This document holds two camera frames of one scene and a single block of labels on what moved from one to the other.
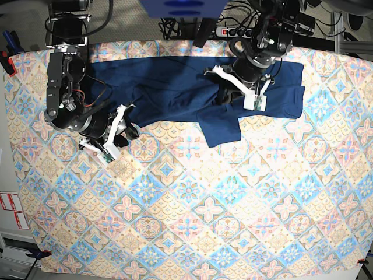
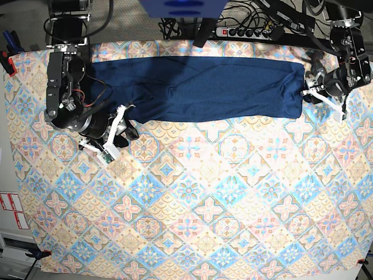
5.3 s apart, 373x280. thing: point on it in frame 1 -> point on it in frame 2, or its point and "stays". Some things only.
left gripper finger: (84, 144) stays
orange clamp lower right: (363, 261) stays
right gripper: (245, 69) -> (331, 81)
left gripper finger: (121, 110) stays
